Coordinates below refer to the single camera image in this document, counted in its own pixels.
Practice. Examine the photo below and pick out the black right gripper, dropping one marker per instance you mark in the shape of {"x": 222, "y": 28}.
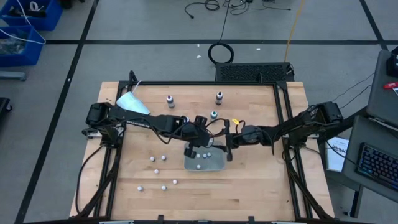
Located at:
{"x": 248, "y": 136}

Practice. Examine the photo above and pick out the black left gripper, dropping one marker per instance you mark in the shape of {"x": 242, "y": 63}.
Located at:
{"x": 199, "y": 135}

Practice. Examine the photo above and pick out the tall purple-capped coloring bottle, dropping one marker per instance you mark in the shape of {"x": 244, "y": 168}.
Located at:
{"x": 170, "y": 102}

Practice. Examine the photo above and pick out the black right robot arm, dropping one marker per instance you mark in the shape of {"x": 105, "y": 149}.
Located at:
{"x": 295, "y": 124}

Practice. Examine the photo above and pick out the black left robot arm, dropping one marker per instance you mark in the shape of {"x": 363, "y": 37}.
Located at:
{"x": 155, "y": 121}

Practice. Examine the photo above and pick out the tall green-capped coloring bottle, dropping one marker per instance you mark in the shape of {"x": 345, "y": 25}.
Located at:
{"x": 214, "y": 115}

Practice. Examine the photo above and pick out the tall blue-capped coloring bottle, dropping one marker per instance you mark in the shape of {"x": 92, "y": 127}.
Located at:
{"x": 185, "y": 118}

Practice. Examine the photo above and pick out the tall black-capped coloring bottle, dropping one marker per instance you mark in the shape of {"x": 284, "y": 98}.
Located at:
{"x": 219, "y": 99}

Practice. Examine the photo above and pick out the grey plastic tray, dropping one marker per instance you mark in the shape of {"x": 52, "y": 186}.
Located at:
{"x": 211, "y": 165}

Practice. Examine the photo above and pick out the black perforated computer case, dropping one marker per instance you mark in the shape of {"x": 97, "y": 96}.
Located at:
{"x": 248, "y": 73}

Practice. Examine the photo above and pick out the white paper sheet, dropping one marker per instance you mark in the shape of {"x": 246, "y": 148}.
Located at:
{"x": 335, "y": 158}

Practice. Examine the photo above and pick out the grey desk with keyboard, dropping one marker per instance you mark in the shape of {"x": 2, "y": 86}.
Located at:
{"x": 354, "y": 140}

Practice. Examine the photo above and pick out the black backlit keyboard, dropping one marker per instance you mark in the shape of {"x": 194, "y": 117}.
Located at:
{"x": 376, "y": 165}

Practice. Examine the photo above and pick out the red flat item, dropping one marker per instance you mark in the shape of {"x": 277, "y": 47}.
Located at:
{"x": 390, "y": 86}

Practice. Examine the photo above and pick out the black desk device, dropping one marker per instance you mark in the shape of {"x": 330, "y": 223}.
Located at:
{"x": 393, "y": 65}

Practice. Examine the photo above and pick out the blue plastic bin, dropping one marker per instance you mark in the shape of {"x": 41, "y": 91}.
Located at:
{"x": 46, "y": 23}
{"x": 28, "y": 56}

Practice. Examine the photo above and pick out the black rounded object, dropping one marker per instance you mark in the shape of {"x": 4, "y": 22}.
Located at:
{"x": 3, "y": 107}

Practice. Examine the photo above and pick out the grey metal bar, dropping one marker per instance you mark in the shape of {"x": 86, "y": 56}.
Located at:
{"x": 12, "y": 75}

